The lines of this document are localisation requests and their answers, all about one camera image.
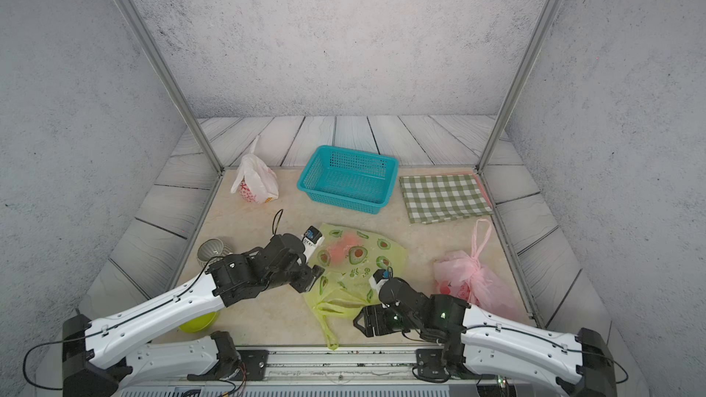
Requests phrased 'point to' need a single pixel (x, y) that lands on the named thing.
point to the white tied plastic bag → (256, 179)
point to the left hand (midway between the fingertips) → (319, 267)
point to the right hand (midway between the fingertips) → (365, 324)
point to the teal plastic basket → (348, 178)
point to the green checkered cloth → (436, 198)
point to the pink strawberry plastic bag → (461, 274)
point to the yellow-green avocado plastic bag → (348, 257)
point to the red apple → (347, 238)
